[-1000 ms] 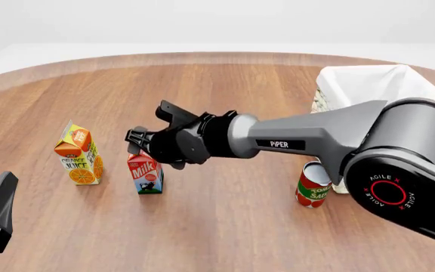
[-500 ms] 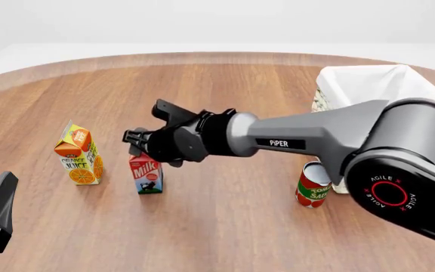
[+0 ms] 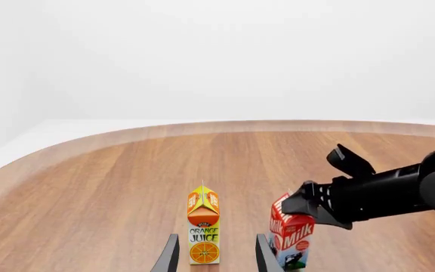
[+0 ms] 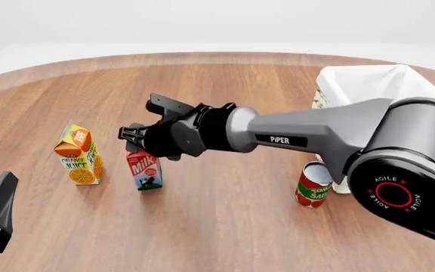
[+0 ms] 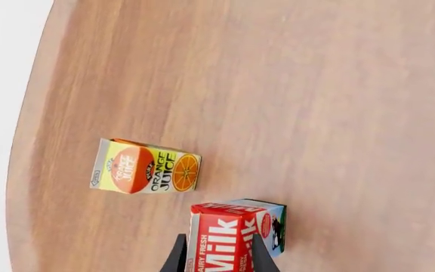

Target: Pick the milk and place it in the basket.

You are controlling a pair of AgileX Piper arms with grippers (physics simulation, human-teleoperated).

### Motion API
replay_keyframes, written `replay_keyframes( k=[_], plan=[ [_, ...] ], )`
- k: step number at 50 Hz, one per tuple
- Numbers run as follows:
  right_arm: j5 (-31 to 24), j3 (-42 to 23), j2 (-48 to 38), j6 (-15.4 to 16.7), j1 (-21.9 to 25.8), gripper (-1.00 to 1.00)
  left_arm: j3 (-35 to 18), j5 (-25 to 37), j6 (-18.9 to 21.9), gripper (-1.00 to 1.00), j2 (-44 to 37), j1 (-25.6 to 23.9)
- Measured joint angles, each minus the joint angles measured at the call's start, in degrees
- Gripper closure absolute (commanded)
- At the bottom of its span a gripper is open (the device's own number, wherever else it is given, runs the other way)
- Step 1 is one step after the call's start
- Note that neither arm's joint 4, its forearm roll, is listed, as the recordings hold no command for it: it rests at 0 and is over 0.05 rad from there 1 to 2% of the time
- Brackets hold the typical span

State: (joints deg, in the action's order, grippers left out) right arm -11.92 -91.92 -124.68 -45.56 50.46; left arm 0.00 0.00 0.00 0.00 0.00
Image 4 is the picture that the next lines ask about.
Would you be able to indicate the woven basket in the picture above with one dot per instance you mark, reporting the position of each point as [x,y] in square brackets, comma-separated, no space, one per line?
[321,99]

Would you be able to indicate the tomato sauce can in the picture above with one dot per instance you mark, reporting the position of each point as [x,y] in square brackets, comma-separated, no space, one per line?
[312,188]

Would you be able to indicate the red and white milk carton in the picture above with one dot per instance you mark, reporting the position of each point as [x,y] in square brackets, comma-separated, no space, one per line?
[145,171]

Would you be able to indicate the orange juice carton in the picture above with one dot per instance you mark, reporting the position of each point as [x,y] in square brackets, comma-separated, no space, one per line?
[79,158]

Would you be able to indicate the grey and black right robot arm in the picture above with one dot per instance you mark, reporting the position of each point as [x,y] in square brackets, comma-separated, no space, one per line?
[315,127]

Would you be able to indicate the white cloth basket liner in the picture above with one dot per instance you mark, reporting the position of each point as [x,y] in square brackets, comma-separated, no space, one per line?
[368,85]

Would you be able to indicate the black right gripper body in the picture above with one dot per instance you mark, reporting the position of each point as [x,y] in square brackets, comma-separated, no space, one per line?
[134,133]

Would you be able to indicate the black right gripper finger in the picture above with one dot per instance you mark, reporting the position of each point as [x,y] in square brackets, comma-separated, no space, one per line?
[132,147]

